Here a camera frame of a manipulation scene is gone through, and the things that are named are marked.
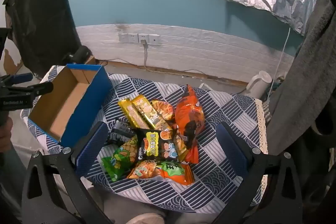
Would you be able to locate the large orange snack packet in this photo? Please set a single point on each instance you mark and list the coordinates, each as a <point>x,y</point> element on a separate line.
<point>189,113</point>

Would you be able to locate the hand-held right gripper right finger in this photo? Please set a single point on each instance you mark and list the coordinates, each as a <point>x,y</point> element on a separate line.
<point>233,148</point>

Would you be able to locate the black cloth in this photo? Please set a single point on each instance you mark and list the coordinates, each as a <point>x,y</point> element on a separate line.
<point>39,16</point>

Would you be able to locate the white kettle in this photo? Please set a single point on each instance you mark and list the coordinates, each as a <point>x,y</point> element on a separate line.
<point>258,85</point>

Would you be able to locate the long gold snack packet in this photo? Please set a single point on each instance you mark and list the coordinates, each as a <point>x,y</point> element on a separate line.
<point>147,109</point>
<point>130,112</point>

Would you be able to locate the grey towel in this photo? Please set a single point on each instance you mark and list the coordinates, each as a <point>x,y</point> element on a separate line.
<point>302,82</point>

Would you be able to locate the orange fries snack packet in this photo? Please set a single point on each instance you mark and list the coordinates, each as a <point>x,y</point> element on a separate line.
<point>164,109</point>

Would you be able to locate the black round object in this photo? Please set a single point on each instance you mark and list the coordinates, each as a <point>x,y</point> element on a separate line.
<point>78,54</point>

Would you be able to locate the person's light shoe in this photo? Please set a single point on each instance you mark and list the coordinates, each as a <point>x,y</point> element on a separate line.
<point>147,218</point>

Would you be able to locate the person's left hand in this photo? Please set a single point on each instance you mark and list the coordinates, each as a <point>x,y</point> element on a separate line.
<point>5,134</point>

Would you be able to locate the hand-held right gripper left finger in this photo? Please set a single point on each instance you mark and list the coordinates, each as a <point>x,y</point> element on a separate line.
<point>92,145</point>

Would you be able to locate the black yellow-label snack packet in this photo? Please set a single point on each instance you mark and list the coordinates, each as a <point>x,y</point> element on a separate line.
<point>157,145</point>

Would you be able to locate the white wall socket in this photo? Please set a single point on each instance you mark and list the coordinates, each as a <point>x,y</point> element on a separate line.
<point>133,38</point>
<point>123,37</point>
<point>154,39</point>
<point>143,37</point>

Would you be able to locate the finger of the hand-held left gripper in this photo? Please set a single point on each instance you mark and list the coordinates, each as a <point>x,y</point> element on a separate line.
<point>36,88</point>
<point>19,78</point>

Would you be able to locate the orange and green snack packet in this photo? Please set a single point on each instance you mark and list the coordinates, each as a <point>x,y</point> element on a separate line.
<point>162,171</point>

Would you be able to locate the blue white patterned tablecloth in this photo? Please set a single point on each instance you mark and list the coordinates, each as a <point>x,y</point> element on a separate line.
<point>223,113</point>

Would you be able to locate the blue cardboard box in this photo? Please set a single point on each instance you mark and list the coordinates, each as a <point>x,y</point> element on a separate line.
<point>89,106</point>

